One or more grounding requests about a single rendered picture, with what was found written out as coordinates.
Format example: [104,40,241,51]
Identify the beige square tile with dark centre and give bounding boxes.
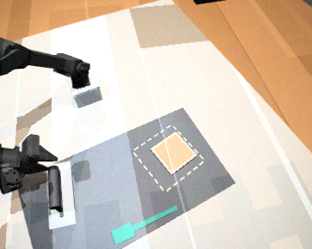
[150,132,197,175]

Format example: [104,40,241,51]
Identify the turquoise small trowel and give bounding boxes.
[112,205,178,245]

